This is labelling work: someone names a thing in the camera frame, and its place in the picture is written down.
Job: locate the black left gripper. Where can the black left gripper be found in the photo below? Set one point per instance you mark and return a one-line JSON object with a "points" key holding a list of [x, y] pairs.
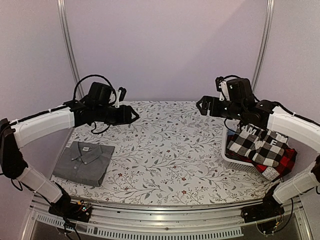
{"points": [[125, 116]]}

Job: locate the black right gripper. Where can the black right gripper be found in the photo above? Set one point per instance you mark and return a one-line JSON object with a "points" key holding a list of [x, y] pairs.
{"points": [[207, 100]]}

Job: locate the grey long sleeve shirt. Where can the grey long sleeve shirt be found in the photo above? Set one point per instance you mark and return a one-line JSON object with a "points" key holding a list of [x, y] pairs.
{"points": [[84, 163]]}

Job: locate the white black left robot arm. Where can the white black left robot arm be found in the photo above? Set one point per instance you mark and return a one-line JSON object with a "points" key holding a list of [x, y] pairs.
{"points": [[16, 135]]}

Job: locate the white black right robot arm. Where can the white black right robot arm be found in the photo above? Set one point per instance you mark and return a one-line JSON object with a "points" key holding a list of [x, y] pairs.
{"points": [[270, 115]]}

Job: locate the white plastic laundry basket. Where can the white plastic laundry basket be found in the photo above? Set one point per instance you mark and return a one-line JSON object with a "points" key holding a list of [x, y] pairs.
{"points": [[233, 163]]}

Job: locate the black white checkered shirt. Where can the black white checkered shirt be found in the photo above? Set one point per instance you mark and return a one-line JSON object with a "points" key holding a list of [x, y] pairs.
{"points": [[265, 147]]}

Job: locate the red black plaid shirt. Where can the red black plaid shirt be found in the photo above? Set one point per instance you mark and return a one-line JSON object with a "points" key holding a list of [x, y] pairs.
{"points": [[285, 166]]}

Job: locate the floral patterned table cloth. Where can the floral patterned table cloth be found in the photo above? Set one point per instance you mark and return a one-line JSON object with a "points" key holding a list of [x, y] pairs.
{"points": [[170, 156]]}

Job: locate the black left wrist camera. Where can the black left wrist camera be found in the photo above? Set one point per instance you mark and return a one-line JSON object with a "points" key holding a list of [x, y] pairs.
{"points": [[102, 95]]}

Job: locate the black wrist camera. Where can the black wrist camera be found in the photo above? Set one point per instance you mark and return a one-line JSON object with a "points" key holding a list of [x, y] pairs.
{"points": [[102, 95], [233, 88]]}

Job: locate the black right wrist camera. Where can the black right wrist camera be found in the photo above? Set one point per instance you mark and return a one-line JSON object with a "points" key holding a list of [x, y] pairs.
{"points": [[233, 88]]}

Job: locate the aluminium frame post right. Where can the aluminium frame post right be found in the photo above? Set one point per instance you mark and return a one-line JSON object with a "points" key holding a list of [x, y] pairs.
{"points": [[270, 4]]}

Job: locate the aluminium frame post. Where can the aluminium frame post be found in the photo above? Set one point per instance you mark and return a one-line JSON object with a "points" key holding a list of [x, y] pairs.
{"points": [[61, 6], [270, 4]]}

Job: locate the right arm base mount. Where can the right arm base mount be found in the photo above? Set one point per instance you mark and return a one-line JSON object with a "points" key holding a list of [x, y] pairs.
{"points": [[264, 210]]}

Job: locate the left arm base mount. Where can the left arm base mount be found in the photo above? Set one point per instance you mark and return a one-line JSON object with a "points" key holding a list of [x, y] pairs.
{"points": [[79, 211]]}

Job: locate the aluminium front rail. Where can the aluminium front rail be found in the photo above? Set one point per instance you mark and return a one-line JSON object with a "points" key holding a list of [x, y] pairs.
{"points": [[119, 221]]}

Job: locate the aluminium frame post left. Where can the aluminium frame post left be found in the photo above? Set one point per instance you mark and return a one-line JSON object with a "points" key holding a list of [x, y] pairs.
{"points": [[61, 6]]}

